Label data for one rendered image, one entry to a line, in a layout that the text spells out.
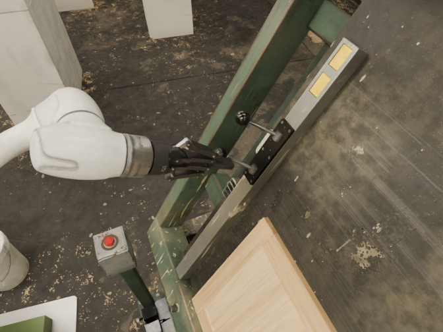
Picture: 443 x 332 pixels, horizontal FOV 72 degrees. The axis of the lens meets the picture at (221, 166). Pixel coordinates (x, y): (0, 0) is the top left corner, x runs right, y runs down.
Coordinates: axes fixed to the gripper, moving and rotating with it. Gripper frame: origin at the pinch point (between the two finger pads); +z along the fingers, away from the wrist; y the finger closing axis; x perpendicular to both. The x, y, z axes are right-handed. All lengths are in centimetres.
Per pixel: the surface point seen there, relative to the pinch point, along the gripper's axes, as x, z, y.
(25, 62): 215, -29, -102
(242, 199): -3.9, 11.7, -10.2
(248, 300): -25.4, 14.0, -29.1
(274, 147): -2.8, 10.6, 9.1
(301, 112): -2.1, 11.6, 20.2
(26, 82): 216, -26, -121
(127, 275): 17, 6, -89
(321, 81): -1.3, 11.6, 28.4
